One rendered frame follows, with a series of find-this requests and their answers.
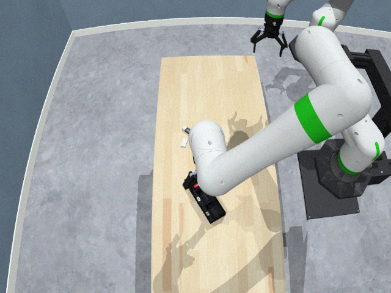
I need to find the black rack of three bins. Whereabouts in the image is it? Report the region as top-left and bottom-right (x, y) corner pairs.
(192, 186), (226, 224)

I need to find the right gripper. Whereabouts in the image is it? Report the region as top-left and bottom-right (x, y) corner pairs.
(250, 23), (288, 57)

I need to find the black eraser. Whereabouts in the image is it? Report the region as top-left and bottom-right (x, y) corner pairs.
(182, 125), (190, 134)

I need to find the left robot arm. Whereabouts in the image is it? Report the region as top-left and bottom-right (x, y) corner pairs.
(188, 26), (385, 197)

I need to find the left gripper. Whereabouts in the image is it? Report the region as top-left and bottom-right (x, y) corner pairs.
(182, 170), (197, 193)

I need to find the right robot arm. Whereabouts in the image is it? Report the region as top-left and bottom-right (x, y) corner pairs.
(265, 0), (354, 33)

